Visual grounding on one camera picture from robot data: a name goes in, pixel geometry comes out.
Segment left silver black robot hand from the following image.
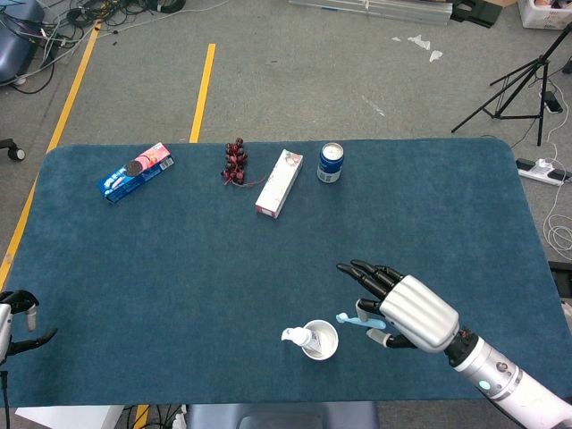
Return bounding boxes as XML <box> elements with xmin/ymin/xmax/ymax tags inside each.
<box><xmin>0</xmin><ymin>289</ymin><xmax>58</xmax><ymax>358</ymax></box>

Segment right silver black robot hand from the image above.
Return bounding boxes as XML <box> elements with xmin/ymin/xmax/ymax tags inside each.
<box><xmin>335</xmin><ymin>259</ymin><xmax>460</xmax><ymax>354</ymax></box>

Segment light blue toothbrush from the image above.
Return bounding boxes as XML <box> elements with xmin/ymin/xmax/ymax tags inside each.
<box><xmin>335</xmin><ymin>312</ymin><xmax>386</xmax><ymax>330</ymax></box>

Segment floral toothpaste tube white cap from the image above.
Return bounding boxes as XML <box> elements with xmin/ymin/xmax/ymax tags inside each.
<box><xmin>288</xmin><ymin>327</ymin><xmax>325</xmax><ymax>354</ymax></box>

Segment blue white soda can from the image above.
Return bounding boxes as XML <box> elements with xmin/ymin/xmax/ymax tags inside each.
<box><xmin>316</xmin><ymin>141</ymin><xmax>345</xmax><ymax>184</ymax></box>

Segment floral pink toothpaste carton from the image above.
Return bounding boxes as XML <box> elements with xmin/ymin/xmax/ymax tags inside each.
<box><xmin>254</xmin><ymin>148</ymin><xmax>305</xmax><ymax>220</ymax></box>

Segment black chair caster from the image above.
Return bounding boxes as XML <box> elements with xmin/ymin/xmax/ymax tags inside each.
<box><xmin>0</xmin><ymin>138</ymin><xmax>27</xmax><ymax>162</ymax></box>

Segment blue table mat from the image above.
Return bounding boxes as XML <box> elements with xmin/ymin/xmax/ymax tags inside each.
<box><xmin>0</xmin><ymin>137</ymin><xmax>564</xmax><ymax>408</ymax></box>

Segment white power strip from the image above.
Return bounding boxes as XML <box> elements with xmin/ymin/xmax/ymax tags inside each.
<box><xmin>516</xmin><ymin>156</ymin><xmax>572</xmax><ymax>187</ymax></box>

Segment blue cookie box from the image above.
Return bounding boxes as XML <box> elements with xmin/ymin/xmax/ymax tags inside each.
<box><xmin>97</xmin><ymin>141</ymin><xmax>175</xmax><ymax>205</ymax></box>

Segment dark red grape bunch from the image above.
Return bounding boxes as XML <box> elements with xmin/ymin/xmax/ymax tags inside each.
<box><xmin>220</xmin><ymin>137</ymin><xmax>269</xmax><ymax>188</ymax></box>

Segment white paper scraps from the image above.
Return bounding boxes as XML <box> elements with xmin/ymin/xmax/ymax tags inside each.
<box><xmin>391</xmin><ymin>34</ymin><xmax>443</xmax><ymax>63</ymax></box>

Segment black tripod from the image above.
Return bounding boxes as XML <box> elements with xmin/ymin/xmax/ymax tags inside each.
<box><xmin>450</xmin><ymin>21</ymin><xmax>572</xmax><ymax>147</ymax></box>

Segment dark blue office chair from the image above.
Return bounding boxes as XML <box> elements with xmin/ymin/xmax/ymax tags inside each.
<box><xmin>0</xmin><ymin>0</ymin><xmax>46</xmax><ymax>86</ymax></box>

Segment stacked aluminium profiles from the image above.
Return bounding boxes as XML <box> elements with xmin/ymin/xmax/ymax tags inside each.
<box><xmin>288</xmin><ymin>0</ymin><xmax>452</xmax><ymax>26</ymax></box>

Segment white plastic basket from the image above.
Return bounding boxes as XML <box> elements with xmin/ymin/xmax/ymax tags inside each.
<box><xmin>517</xmin><ymin>0</ymin><xmax>572</xmax><ymax>30</ymax></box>

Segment white plastic cup with handle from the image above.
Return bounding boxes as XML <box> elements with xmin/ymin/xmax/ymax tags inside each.
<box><xmin>281</xmin><ymin>318</ymin><xmax>340</xmax><ymax>361</ymax></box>

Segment white floor cable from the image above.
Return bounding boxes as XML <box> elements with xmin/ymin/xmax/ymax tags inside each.
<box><xmin>543</xmin><ymin>178</ymin><xmax>572</xmax><ymax>251</ymax></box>

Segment black flat floor bracket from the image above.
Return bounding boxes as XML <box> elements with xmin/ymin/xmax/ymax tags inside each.
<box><xmin>450</xmin><ymin>0</ymin><xmax>502</xmax><ymax>26</ymax></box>

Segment black cable tangle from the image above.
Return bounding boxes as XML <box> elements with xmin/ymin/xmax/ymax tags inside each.
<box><xmin>8</xmin><ymin>0</ymin><xmax>189</xmax><ymax>95</ymax></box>

